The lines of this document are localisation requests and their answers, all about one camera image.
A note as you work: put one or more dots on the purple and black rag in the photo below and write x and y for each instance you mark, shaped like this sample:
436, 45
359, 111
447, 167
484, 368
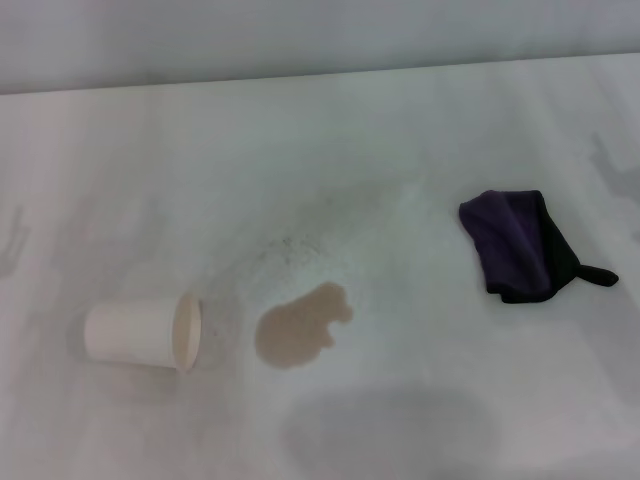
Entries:
515, 240

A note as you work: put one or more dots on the white paper cup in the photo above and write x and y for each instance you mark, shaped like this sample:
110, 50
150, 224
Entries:
130, 331

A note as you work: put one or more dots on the brown liquid stain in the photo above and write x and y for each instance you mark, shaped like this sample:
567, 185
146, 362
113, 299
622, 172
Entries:
295, 331

